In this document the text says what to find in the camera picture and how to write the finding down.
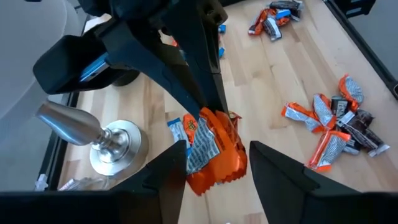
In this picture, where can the black equipment box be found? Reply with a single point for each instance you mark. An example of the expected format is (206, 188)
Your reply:
(354, 7)

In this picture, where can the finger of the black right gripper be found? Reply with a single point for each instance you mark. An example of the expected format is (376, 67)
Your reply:
(149, 59)
(202, 56)

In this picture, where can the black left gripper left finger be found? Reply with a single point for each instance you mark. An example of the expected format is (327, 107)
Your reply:
(140, 205)

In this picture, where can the black table-level camera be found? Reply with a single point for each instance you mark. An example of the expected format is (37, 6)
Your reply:
(395, 90)

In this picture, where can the silver brown candy wrapper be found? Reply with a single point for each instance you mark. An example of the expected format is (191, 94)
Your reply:
(273, 29)

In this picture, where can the white-shade silver table lamp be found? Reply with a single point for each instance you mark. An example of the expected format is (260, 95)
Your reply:
(74, 124)

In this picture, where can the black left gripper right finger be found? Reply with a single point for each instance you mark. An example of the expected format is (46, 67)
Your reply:
(286, 202)

